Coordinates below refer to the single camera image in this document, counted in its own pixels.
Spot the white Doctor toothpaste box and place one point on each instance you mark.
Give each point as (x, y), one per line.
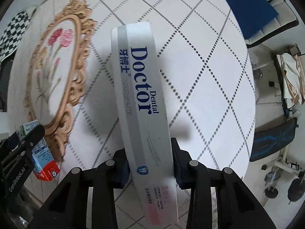
(143, 121)

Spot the beige cloth bag pile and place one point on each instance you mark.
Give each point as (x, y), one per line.
(290, 71)

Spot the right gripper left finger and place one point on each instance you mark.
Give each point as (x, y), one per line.
(85, 198)

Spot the black blue weight bench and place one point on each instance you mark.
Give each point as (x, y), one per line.
(270, 141)

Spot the floral patterned tablecloth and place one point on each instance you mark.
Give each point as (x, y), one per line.
(101, 75)

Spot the blue red small box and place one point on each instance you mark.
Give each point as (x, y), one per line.
(45, 166)

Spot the black white checkered cloth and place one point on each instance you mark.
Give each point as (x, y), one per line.
(13, 34)

